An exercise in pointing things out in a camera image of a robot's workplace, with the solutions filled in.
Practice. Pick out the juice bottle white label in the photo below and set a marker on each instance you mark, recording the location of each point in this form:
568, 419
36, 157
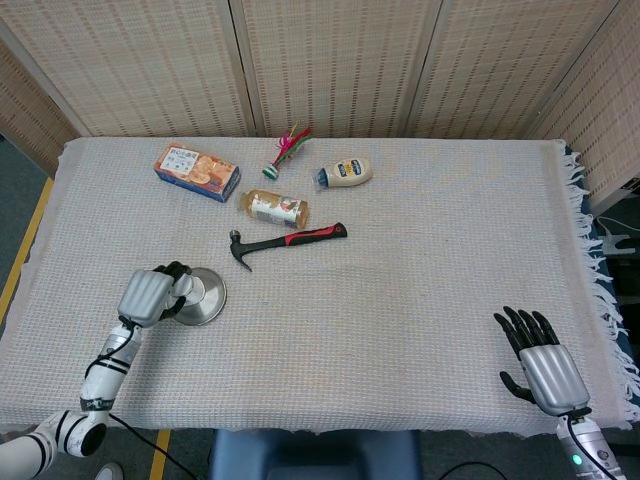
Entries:
275, 209

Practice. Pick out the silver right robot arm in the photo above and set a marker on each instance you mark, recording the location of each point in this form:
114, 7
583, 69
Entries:
595, 450

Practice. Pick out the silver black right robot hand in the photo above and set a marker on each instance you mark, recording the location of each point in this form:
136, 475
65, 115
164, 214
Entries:
552, 375

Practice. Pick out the round steel plate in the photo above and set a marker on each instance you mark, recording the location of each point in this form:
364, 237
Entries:
207, 297

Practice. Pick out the mayonnaise squeeze bottle blue cap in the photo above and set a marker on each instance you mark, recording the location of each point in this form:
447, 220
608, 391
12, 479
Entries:
350, 171

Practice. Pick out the black red claw hammer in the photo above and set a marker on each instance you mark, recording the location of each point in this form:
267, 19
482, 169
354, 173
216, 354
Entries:
295, 240

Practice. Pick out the beige woven tablecloth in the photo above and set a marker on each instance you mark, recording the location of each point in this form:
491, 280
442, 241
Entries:
350, 325

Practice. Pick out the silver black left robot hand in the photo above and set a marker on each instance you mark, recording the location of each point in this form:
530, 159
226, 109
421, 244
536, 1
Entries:
145, 297

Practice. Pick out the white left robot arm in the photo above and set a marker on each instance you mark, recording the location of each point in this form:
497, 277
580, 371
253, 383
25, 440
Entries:
102, 375

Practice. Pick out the woven bamboo screen panel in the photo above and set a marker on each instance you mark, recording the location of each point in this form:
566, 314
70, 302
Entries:
25, 110
140, 65
600, 100
340, 65
500, 65

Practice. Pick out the blue orange biscuit box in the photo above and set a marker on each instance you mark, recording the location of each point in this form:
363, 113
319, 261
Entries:
197, 172

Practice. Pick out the white shoe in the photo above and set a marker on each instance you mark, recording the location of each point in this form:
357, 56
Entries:
109, 472

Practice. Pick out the colourful feather shuttlecock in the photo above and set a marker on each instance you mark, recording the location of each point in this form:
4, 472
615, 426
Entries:
282, 155

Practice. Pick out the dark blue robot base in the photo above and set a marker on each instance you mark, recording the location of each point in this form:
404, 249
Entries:
315, 455

